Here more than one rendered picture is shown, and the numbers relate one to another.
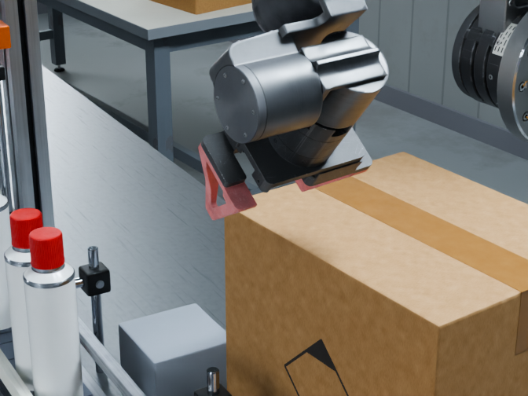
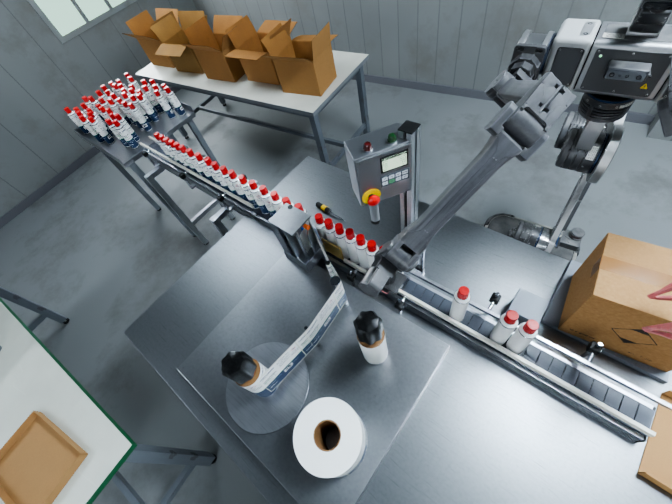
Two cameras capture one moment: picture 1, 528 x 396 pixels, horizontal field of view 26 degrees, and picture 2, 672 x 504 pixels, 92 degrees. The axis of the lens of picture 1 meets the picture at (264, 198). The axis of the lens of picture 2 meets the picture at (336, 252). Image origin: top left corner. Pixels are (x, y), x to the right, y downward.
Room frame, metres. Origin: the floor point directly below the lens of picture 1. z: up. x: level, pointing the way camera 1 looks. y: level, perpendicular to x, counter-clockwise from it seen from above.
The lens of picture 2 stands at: (0.85, 0.71, 2.06)
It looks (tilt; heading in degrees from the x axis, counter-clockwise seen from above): 54 degrees down; 353
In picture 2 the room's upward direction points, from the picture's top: 18 degrees counter-clockwise
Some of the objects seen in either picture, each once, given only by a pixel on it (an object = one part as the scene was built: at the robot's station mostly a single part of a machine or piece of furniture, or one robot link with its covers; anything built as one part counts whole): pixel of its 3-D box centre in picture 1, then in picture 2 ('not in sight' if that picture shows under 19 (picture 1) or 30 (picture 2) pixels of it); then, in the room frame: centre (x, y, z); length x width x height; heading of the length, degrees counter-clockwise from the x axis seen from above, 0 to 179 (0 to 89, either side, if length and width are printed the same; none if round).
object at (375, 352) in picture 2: not in sight; (371, 338); (1.21, 0.65, 1.03); 0.09 x 0.09 x 0.30
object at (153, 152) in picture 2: not in sight; (228, 216); (2.64, 1.14, 0.47); 1.17 x 0.36 x 0.95; 30
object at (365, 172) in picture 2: not in sight; (379, 167); (1.55, 0.42, 1.38); 0.17 x 0.10 x 0.19; 85
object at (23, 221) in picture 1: (33, 300); (504, 327); (1.08, 0.25, 0.98); 0.05 x 0.05 x 0.20
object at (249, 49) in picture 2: not in sight; (266, 50); (3.66, 0.39, 0.96); 0.53 x 0.45 x 0.37; 127
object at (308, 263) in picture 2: not in sight; (299, 237); (1.74, 0.73, 1.01); 0.14 x 0.13 x 0.26; 30
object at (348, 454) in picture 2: not in sight; (332, 437); (1.02, 0.88, 0.95); 0.20 x 0.20 x 0.14
